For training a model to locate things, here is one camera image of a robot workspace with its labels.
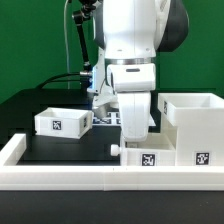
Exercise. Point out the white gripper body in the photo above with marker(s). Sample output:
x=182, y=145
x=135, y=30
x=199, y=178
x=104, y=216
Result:
x=133, y=85

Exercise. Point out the white front drawer tray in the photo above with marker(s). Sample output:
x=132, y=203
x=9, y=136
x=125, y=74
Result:
x=143, y=155

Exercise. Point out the white drawer tray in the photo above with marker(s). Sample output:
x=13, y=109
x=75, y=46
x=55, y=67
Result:
x=65, y=123
x=143, y=155

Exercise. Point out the white drawer cabinet box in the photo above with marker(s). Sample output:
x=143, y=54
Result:
x=191, y=131

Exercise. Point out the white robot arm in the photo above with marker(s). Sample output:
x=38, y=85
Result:
x=129, y=34

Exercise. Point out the white rear drawer tray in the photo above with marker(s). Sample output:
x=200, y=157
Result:
x=65, y=123

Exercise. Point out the fiducial marker sheet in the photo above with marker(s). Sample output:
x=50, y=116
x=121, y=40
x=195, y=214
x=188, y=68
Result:
x=112, y=119

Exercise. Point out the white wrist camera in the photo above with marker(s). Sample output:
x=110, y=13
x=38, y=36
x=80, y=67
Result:
x=103, y=103

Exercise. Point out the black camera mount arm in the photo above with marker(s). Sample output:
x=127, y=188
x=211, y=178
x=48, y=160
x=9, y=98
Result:
x=79, y=17

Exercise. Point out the white U-shaped boundary frame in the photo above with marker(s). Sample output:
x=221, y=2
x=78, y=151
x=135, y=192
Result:
x=101, y=178

